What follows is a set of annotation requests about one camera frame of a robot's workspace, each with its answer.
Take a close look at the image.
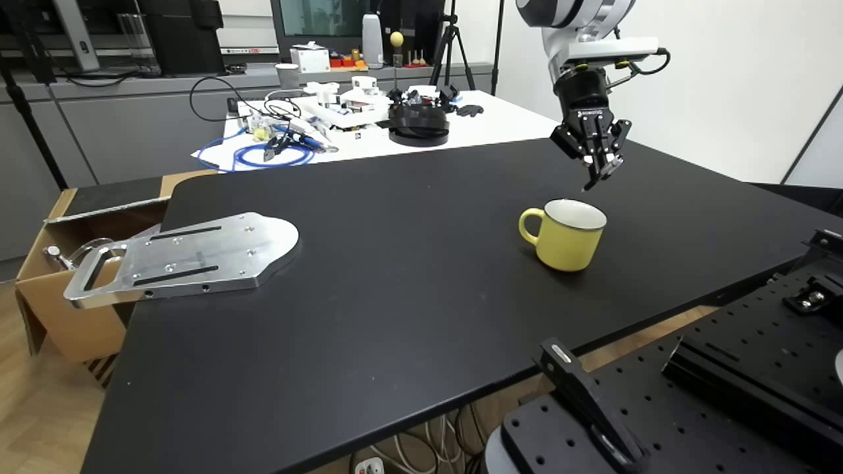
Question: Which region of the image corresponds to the white cylinder speaker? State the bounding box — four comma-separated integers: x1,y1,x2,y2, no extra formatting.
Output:
359,10,388,70

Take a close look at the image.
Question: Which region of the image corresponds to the black camera tripod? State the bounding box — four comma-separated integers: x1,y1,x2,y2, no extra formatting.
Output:
426,0,476,93

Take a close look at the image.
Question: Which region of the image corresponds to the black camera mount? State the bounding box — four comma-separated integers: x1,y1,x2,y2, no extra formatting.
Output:
535,336,651,474

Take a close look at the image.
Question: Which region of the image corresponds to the black light stand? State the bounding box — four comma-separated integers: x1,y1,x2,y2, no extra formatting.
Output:
0,50,70,191

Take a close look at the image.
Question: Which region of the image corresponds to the black headset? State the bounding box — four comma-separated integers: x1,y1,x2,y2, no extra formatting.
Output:
385,85,454,147

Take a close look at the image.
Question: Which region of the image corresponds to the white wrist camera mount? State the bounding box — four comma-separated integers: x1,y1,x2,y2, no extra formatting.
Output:
564,33,675,78

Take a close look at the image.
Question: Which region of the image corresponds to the small white box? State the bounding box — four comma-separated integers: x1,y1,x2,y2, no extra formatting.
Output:
288,39,332,75

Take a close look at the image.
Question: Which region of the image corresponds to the black perforated breadboard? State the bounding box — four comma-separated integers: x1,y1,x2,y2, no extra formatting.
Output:
484,226,843,474

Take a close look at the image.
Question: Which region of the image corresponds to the black aluminium rail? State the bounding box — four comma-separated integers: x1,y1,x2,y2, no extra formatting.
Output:
660,334,843,469

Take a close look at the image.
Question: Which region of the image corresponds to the white table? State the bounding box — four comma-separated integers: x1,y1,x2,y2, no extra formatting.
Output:
189,85,560,173

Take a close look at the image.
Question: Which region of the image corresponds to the large dark display screen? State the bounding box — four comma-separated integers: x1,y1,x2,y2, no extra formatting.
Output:
268,0,382,60

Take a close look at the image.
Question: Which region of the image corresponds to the black office chair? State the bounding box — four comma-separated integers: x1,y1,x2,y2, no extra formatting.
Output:
137,0,227,78

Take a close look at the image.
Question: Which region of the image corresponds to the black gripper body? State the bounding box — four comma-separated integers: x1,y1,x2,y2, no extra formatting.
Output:
548,65,635,161

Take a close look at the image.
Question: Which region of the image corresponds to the grey cabinet counter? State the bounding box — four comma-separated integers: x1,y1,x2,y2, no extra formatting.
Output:
0,58,293,264

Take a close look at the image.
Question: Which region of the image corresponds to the black cable bundle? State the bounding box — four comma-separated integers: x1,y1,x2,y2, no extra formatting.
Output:
347,407,494,474

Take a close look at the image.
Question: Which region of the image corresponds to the yellow enamel mug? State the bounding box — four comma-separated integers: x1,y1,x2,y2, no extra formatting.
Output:
514,197,612,273

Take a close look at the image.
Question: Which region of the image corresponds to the brown cardboard box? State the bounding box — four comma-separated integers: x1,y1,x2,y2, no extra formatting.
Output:
12,169,220,390

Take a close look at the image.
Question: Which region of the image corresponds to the blue cable coil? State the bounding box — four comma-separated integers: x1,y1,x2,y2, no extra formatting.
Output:
230,137,319,172

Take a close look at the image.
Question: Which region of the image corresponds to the silver metal mounting plate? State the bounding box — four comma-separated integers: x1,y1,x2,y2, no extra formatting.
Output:
41,207,302,311

